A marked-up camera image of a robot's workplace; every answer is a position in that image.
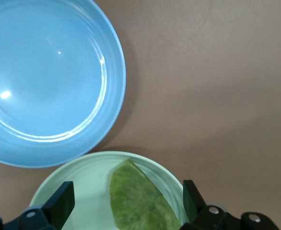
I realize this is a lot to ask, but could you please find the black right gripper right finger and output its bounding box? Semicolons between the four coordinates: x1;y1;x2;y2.
180;179;241;230

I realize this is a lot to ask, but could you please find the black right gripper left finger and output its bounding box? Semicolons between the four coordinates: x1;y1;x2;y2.
17;181;75;230

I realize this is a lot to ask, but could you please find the green lettuce leaf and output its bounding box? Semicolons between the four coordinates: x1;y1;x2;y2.
109;159;182;230

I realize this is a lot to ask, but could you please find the light green round plate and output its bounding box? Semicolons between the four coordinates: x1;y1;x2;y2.
28;150;188;230

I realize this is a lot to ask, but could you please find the blue round plate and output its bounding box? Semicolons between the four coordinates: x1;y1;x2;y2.
0;0;127;169

